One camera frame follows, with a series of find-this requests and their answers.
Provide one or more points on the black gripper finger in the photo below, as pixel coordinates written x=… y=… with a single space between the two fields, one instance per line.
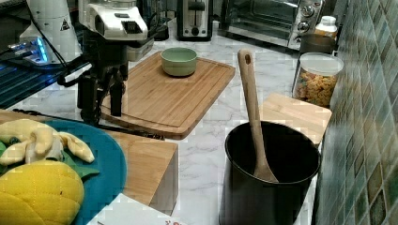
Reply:
x=88 y=99
x=116 y=93

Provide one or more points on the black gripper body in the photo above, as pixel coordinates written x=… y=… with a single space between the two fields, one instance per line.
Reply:
x=108 y=59

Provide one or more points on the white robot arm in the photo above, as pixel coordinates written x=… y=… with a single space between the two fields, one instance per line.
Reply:
x=109 y=27

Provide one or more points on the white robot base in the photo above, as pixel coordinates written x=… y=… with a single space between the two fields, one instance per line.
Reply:
x=50 y=39

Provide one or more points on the wooden cutting board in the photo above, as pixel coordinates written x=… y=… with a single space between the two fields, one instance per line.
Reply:
x=169 y=106

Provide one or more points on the green ceramic bowl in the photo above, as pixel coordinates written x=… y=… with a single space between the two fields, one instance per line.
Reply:
x=178 y=61

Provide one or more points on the plush banana toy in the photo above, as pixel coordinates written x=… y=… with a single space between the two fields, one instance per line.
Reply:
x=31 y=141

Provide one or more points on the blue round plate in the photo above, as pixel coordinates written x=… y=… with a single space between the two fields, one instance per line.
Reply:
x=99 y=189

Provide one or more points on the black two-slot toaster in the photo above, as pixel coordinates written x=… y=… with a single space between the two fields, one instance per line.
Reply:
x=193 y=19

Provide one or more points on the yellow plush corn toy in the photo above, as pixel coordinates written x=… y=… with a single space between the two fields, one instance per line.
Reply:
x=41 y=193

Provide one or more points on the wooden spoon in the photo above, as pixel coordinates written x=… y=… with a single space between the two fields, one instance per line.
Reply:
x=261 y=169

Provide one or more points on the silver toaster oven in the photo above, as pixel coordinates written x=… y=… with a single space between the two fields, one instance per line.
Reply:
x=280 y=22

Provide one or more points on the black utensil holder pot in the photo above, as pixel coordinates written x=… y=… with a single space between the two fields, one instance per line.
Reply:
x=248 y=200

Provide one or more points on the clear lidded pasta jar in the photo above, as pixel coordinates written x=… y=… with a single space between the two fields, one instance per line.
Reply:
x=316 y=78

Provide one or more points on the teal box bamboo lid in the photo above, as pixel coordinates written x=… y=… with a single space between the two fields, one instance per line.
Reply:
x=306 y=118

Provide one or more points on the white-capped spice bottle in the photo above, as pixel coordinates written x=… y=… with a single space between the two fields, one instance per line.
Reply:
x=327 y=27

